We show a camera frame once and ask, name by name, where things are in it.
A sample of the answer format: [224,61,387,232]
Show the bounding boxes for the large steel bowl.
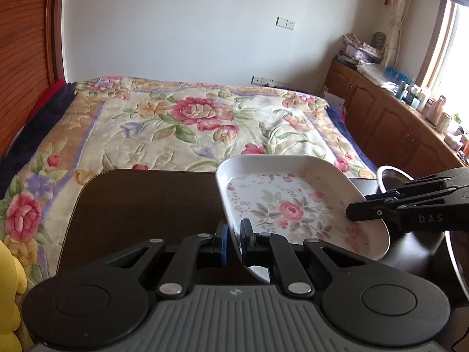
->
[377,165,413,193]

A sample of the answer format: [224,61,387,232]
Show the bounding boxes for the floral square plate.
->
[215,155,390,261]

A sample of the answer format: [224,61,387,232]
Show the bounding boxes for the wooden cabinet row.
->
[323,60,463,178]

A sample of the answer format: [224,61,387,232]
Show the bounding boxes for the pink bottle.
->
[424,95,446,126]

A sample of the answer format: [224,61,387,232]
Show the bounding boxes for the clear plastic bag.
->
[357,63,394,86]

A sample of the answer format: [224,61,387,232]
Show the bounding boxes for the white paper box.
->
[324,92,345,111]

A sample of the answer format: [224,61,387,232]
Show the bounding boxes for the floral bed quilt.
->
[1,76,376,286]

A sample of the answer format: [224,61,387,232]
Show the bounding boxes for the stack of floral boxes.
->
[334,33,384,69]

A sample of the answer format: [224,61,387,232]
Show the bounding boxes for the yellow plush toy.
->
[0,242,27,352]

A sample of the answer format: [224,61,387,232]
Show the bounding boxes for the dark blue blanket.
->
[1,83,76,197]

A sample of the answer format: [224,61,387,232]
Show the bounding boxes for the red cloth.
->
[27,79,67,122]

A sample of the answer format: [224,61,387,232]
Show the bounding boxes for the beige patterned curtain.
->
[381,0,411,68]

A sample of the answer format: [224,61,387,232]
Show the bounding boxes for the wooden louvered wardrobe door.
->
[0,0,64,154]

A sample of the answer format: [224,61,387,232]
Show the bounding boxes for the white wall socket strip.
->
[250,75,293,89]

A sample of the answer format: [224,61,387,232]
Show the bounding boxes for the white wall switch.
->
[276,17,296,30]

